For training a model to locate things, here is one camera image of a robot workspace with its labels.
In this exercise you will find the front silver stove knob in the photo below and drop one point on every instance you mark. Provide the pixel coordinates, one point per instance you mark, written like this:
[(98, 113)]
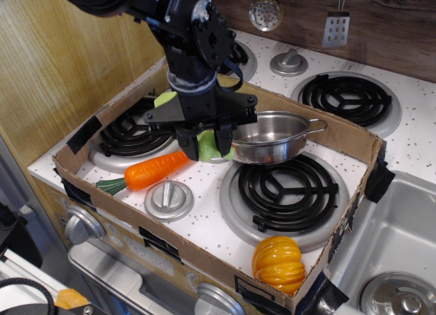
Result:
[(168, 201)]

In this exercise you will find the orange toy pumpkin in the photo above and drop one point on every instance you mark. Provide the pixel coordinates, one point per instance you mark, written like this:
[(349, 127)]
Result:
[(277, 261)]

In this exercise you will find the brown cardboard fence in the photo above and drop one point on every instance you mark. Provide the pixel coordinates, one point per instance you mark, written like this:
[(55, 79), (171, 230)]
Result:
[(201, 247)]

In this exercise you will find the rear silver stove knob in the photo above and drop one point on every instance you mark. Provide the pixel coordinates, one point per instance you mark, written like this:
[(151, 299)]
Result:
[(289, 63)]

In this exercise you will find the right silver oven knob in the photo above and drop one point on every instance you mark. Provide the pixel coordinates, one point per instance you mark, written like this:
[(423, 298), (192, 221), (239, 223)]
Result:
[(213, 300)]

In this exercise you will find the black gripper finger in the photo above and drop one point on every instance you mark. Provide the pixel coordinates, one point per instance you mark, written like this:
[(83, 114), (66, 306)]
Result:
[(223, 137), (188, 142)]

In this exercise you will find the orange sponge piece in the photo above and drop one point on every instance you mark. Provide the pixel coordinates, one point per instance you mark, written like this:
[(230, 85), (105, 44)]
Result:
[(69, 298)]

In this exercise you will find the rear right black burner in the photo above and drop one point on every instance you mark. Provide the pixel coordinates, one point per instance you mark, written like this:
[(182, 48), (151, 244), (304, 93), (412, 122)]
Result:
[(358, 98)]

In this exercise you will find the black burner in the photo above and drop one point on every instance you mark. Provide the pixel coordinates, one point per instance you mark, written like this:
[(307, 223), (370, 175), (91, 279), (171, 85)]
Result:
[(128, 141), (243, 57), (358, 98), (302, 199)]

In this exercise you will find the light green plastic plate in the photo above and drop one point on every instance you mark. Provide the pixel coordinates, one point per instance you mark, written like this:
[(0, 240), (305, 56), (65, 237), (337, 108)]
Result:
[(164, 98)]

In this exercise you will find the orange toy carrot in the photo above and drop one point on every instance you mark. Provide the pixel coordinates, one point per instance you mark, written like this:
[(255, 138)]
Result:
[(146, 173)]

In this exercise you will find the grey toy sink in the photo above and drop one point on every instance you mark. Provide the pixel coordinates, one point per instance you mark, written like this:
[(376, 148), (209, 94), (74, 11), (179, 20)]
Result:
[(396, 234)]

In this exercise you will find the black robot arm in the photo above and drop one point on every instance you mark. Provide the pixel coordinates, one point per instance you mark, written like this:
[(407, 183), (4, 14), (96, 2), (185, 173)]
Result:
[(197, 44)]

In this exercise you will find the hanging slotted metal spatula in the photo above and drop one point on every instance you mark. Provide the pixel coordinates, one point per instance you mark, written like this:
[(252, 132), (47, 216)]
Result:
[(336, 27)]

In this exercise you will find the hanging round metal strainer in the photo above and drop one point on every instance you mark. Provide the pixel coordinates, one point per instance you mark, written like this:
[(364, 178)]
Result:
[(266, 15)]

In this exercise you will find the green toy broccoli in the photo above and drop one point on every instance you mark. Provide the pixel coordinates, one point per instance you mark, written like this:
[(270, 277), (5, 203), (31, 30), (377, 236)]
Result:
[(208, 151)]

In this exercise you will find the small steel pan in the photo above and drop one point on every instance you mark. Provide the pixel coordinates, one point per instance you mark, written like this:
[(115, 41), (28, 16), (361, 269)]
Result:
[(276, 137)]

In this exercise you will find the rear left black burner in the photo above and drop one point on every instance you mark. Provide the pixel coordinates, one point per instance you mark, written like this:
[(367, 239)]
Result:
[(243, 57)]

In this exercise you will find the silver oven door handle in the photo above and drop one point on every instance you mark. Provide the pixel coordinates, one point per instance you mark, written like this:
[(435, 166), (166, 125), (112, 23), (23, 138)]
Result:
[(113, 276)]

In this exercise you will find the silver sink drain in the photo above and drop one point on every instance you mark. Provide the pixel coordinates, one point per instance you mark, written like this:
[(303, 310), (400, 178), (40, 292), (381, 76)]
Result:
[(397, 293)]

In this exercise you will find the silver stove knob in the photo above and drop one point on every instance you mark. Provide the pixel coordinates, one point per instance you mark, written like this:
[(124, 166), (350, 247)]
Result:
[(289, 63), (168, 201)]

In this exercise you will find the front left black burner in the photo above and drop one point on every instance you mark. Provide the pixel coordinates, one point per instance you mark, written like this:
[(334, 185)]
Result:
[(128, 141)]

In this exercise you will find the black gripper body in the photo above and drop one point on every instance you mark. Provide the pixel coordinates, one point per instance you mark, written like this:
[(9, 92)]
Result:
[(206, 110)]

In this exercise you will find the left silver oven knob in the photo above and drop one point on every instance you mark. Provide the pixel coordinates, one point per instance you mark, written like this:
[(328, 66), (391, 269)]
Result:
[(82, 226)]

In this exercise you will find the front right black burner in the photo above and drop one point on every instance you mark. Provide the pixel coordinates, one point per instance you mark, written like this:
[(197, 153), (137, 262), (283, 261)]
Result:
[(302, 199)]

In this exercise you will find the silver oven knob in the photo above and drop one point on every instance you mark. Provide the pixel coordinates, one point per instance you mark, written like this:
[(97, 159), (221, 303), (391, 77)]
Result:
[(213, 300), (82, 226)]

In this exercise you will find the black device at left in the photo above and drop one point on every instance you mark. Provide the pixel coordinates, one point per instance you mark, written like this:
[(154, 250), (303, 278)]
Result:
[(16, 237)]

